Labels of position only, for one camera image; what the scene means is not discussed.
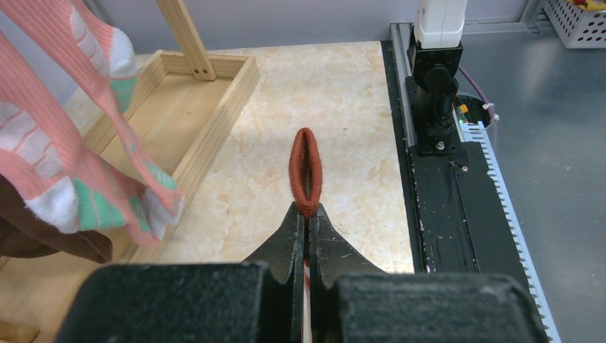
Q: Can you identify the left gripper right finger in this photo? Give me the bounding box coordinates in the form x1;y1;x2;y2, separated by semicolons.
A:
309;205;549;342

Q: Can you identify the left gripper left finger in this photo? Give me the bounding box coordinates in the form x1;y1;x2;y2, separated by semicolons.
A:
56;205;304;342

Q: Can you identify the grey brown sock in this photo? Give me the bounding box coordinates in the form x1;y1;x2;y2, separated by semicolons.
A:
289;128;322;342

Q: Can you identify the dark brown grey-cuffed sock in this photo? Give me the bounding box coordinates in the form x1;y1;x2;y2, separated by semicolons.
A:
1;177;113;264

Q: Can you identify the pink patterned sock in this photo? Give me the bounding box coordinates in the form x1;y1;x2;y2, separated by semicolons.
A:
1;36;159;246
1;1;184;245

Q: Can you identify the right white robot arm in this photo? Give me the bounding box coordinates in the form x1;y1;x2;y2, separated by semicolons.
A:
408;0;468;156

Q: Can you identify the wooden hanger stand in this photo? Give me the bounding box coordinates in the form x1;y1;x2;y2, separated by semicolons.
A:
1;1;259;342

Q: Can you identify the white perforated basket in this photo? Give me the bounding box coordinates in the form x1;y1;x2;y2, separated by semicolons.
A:
543;0;605;49

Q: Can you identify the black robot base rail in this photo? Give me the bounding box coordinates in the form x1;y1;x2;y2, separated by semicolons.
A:
383;23;560;342

